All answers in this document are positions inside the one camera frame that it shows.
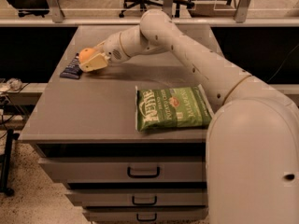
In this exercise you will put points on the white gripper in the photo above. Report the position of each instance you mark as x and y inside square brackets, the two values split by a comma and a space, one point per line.
[112, 49]

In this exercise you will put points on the orange fruit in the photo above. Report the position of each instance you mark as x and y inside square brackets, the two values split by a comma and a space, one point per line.
[86, 54]

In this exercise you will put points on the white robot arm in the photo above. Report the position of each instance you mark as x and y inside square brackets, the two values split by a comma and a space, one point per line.
[252, 143]

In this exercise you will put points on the dark blue rxbar wrapper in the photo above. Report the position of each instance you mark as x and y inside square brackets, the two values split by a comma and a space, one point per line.
[73, 70]

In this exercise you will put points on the black office chair centre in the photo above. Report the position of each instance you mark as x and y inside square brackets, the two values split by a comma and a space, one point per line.
[128, 4]

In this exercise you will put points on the green jalapeno chips bag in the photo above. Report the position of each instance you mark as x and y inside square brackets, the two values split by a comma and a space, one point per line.
[183, 107]

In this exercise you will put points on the grey drawer cabinet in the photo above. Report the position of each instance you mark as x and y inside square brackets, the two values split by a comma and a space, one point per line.
[94, 116]

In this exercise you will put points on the crumpled plastic on shelf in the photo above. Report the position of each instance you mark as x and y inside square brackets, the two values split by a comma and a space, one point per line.
[13, 84]

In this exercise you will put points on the top grey drawer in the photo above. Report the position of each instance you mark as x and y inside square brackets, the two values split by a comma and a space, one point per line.
[124, 169]

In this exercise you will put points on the grey drawer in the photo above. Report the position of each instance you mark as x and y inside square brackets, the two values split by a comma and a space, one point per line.
[145, 214]
[124, 169]
[137, 197]

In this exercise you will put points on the black stand with caster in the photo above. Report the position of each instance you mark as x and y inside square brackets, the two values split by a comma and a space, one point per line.
[5, 162]

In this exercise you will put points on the middle grey drawer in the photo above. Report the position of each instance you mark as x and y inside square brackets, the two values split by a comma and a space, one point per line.
[137, 197]

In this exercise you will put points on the bottom grey drawer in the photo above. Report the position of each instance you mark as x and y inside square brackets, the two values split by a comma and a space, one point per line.
[145, 214]

